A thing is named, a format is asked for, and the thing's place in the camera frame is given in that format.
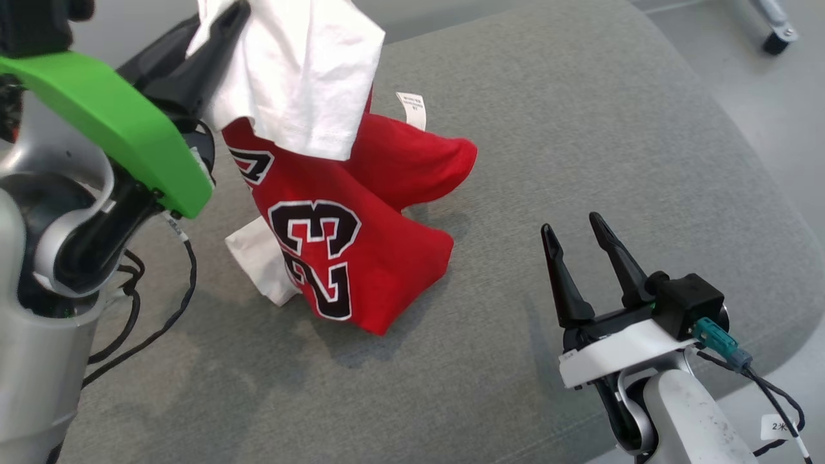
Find black cable with white tag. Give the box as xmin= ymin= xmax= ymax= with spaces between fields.
xmin=82 ymin=213 xmax=198 ymax=387

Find black caster wheel on leg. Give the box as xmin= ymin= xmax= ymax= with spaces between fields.
xmin=751 ymin=0 xmax=800 ymax=56

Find red jersey with number 23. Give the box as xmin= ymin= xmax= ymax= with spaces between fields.
xmin=187 ymin=0 xmax=478 ymax=337

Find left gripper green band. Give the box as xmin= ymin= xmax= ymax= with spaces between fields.
xmin=0 ymin=0 xmax=253 ymax=218

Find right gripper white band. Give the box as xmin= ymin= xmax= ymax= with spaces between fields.
xmin=541 ymin=211 xmax=701 ymax=390

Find black cable teal connector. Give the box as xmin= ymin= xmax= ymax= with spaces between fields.
xmin=693 ymin=316 xmax=814 ymax=464

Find black looped cable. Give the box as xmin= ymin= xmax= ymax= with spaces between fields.
xmin=87 ymin=250 xmax=146 ymax=365

